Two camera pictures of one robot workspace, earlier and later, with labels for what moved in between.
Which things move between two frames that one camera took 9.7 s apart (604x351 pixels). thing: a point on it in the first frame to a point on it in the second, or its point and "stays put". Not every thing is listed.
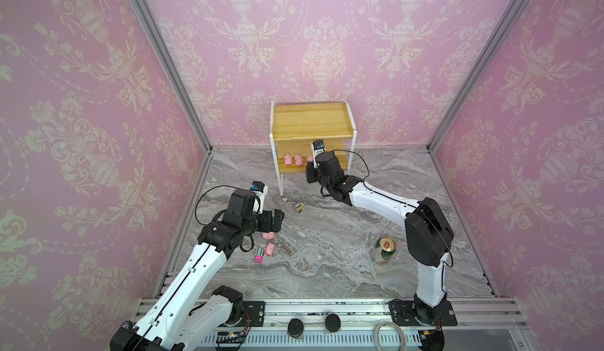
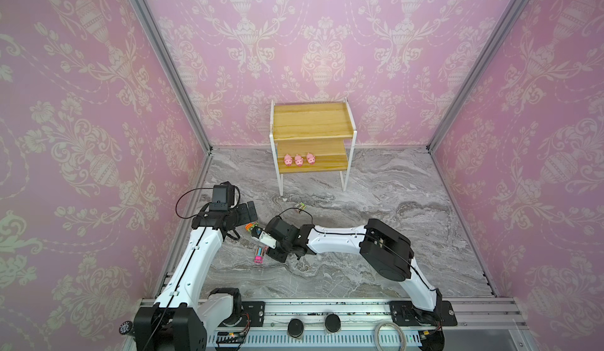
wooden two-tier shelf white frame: x=294 y=127 stays put
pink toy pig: x=288 y=160 stays put
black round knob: x=295 y=327 stays put
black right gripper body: x=315 y=175 to x=280 y=253
